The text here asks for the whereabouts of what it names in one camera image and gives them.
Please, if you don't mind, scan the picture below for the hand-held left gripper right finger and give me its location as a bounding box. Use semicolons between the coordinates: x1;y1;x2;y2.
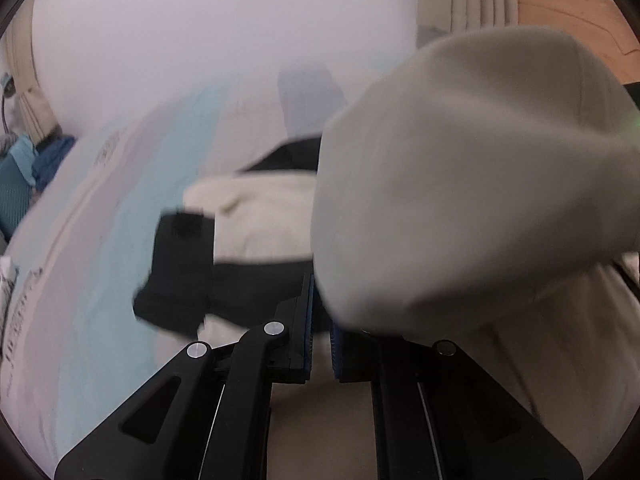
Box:
329;326;585;480

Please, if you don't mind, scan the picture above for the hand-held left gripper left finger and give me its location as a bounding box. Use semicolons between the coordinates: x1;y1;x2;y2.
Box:
54;274;315;480

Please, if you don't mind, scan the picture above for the beige and black jacket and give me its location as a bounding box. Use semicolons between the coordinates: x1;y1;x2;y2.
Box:
132;25;640;480

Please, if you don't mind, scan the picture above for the blue clothes pile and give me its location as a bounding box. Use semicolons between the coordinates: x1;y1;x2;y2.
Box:
0;137;37;242

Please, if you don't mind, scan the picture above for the striped light blue bed sheet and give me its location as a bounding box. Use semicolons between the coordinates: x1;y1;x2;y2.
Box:
0;55;401;461

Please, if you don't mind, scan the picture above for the dark blue cloth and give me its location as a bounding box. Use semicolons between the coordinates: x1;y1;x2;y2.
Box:
31;135;77;194

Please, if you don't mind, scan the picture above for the wooden door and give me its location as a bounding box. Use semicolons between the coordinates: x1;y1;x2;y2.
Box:
515;0;640;86

